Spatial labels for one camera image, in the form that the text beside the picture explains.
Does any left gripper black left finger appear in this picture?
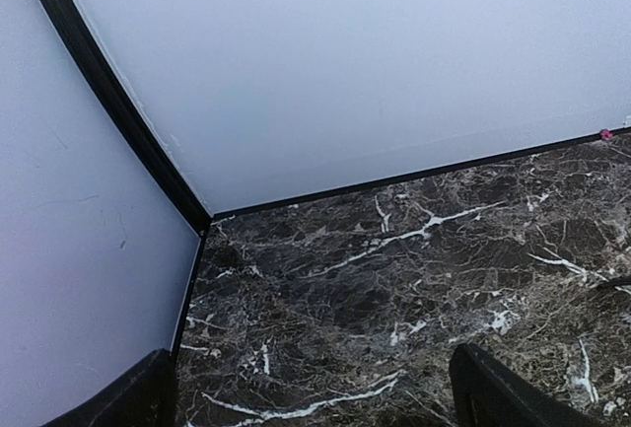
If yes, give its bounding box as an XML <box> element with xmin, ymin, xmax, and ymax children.
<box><xmin>46</xmin><ymin>349</ymin><xmax>177</xmax><ymax>427</ymax></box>

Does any black left corner post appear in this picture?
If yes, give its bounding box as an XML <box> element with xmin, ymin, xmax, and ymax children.
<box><xmin>39</xmin><ymin>0</ymin><xmax>211</xmax><ymax>237</ymax></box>

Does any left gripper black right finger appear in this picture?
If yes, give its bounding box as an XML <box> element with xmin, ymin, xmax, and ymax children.
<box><xmin>449</xmin><ymin>343</ymin><xmax>601</xmax><ymax>427</ymax></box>

